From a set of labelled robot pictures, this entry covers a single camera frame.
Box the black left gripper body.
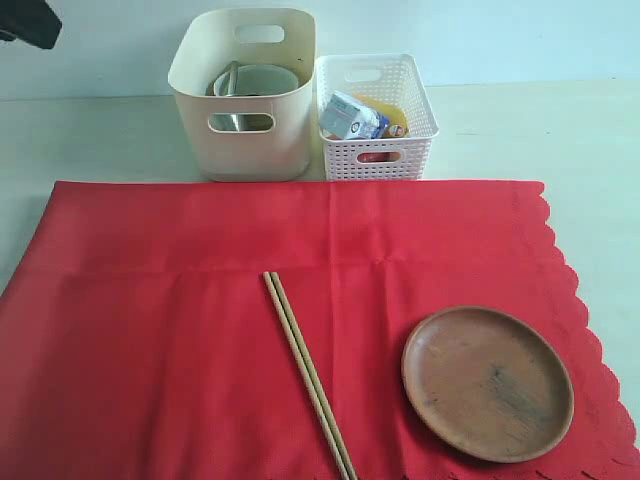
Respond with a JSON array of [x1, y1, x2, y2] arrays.
[[0, 0, 62, 49]]

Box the silver table knife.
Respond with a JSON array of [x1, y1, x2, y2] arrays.
[[218, 61, 239, 97]]

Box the white ceramic bowl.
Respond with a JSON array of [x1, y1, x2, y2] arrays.
[[210, 64, 299, 96]]

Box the blue white milk carton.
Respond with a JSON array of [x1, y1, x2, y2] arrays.
[[319, 91, 390, 140]]

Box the red scalloped table cloth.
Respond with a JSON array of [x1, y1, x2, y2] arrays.
[[1, 180, 639, 479]]

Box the red sausage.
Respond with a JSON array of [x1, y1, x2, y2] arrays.
[[357, 151, 402, 164]]

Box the yellow lemon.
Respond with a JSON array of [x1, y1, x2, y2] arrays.
[[355, 94, 409, 138]]

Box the brown wooden plate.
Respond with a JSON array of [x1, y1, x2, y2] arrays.
[[401, 306, 575, 464]]

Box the stainless steel cup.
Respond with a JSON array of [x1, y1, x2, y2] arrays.
[[208, 113, 248, 132]]

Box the brown wooden spoon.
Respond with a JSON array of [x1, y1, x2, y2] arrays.
[[243, 113, 274, 132]]

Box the cream plastic bin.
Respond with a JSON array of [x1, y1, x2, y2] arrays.
[[168, 8, 316, 181]]

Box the white woven plastic basket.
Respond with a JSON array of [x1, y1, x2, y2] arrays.
[[315, 53, 439, 180]]

